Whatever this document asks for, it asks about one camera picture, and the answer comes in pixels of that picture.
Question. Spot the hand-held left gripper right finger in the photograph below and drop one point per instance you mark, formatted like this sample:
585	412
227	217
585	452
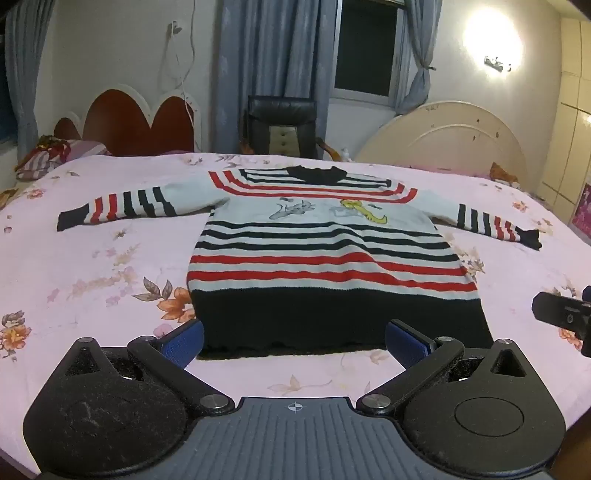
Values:
407	345

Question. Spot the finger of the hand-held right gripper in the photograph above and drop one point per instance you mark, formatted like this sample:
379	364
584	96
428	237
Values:
558	311

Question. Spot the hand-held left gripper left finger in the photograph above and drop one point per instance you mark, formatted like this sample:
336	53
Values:
184	345

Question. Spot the striped knit sweater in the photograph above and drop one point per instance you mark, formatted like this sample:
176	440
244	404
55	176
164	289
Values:
323	258

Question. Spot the pink floral bedsheet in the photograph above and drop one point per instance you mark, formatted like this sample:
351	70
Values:
92	277

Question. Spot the orange plush toy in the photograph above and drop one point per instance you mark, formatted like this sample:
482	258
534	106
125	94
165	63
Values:
503	173

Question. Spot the cream wardrobe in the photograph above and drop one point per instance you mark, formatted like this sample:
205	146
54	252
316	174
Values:
572	115

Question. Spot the cream arched headboard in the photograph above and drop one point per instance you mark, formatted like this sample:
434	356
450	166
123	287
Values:
443	138

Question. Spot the pink striped pillow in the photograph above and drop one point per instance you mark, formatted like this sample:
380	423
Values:
90	147

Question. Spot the red and white headboard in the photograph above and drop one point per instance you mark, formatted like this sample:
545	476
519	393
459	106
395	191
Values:
134	124

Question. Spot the striped cloth pile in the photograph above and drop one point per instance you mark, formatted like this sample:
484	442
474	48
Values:
41	157

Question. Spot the black leather office chair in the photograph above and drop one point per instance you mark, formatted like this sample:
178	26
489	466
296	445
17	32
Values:
281	120

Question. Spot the grey-blue tied curtain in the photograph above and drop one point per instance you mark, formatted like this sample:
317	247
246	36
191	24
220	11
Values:
420	50

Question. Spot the dark window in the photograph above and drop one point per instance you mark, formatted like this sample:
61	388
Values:
367	46

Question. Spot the wall lamp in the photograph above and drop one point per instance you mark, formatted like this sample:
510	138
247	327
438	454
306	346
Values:
497	63

